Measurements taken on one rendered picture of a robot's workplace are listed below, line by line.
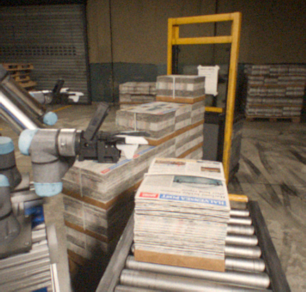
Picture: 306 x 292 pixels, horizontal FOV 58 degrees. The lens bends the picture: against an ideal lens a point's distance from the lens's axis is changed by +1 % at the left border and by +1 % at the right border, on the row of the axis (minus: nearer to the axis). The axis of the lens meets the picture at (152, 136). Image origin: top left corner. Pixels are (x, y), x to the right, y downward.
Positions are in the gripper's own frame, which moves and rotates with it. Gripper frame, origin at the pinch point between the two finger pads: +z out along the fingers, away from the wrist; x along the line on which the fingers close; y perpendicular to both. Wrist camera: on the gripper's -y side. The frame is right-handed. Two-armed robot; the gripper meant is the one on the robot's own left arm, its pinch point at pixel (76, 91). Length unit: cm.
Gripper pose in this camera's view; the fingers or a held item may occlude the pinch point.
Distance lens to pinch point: 192.4
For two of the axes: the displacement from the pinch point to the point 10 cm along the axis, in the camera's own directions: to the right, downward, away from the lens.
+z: 6.5, -2.0, 7.4
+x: 7.6, 3.0, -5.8
